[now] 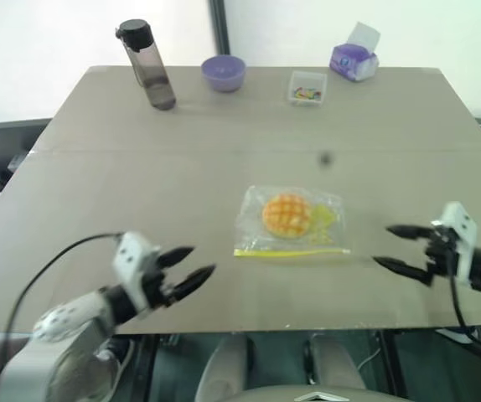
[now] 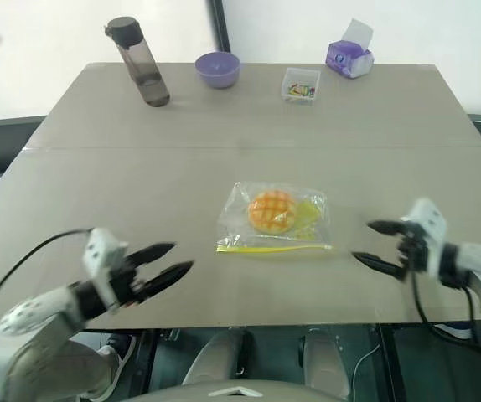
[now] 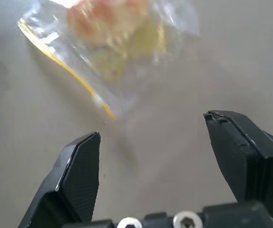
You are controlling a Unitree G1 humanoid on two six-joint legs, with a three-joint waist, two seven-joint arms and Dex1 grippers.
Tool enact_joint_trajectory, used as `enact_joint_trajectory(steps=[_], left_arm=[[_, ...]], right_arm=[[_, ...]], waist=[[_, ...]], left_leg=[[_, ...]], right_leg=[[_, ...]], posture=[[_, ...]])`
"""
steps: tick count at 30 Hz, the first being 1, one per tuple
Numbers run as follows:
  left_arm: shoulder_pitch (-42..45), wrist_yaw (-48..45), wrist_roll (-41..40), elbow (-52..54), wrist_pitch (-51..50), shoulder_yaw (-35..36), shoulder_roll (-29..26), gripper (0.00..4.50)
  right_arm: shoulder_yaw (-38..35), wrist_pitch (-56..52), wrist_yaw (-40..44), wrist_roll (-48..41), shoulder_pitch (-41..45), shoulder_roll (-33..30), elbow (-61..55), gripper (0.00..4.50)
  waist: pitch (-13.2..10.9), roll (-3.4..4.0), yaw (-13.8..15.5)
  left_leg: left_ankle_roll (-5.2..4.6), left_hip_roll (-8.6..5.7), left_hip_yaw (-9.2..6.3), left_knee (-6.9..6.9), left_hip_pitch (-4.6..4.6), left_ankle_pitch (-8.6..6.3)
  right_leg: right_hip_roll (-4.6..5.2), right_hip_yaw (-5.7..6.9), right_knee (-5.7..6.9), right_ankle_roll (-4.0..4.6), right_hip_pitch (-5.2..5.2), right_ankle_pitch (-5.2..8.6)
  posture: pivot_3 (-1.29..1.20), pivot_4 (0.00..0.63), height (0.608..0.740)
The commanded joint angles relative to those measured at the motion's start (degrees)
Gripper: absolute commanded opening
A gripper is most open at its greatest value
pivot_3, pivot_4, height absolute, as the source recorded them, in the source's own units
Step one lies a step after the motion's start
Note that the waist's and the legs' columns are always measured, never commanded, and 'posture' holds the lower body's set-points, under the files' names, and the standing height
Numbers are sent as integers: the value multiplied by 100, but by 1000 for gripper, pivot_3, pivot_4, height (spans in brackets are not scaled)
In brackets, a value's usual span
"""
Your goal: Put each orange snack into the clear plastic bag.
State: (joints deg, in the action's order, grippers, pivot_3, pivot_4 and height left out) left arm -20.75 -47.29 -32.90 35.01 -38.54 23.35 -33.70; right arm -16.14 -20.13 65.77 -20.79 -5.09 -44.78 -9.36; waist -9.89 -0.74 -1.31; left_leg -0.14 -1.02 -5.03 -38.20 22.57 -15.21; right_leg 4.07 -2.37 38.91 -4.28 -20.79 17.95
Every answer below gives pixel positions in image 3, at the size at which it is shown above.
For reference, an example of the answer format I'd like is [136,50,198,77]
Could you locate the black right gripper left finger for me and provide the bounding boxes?
[17,131,101,228]

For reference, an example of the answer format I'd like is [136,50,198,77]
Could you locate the clear yellow-zip plastic bag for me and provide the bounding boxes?
[17,0,201,121]

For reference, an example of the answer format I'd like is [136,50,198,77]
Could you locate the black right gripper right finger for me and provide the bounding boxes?
[203,110,273,214]

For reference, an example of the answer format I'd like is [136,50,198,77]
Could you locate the round golden bread roll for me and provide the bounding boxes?
[66,0,151,47]

